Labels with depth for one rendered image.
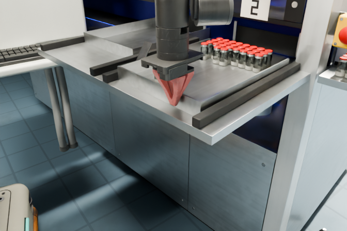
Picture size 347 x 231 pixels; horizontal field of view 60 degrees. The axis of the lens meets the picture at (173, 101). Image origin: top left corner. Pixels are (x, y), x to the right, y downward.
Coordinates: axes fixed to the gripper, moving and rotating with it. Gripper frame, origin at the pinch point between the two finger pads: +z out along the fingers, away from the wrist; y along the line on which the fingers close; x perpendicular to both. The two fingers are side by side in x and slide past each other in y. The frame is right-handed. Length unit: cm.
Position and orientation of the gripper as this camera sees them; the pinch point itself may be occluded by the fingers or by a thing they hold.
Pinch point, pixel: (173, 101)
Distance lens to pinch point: 58.3
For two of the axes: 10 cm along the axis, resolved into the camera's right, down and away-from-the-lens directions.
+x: -7.2, -3.1, 6.2
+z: 0.1, 8.9, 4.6
